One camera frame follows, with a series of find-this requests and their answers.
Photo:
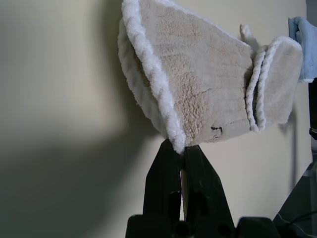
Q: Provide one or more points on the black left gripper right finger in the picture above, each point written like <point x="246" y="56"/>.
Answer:
<point x="205" y="193"/>

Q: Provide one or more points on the beige towel white trim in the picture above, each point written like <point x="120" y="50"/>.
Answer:
<point x="198" y="74"/>

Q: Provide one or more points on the folded blue towel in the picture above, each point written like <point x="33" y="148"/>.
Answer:
<point x="308" y="49"/>

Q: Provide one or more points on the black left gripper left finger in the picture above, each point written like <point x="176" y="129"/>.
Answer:
<point x="161" y="186"/>

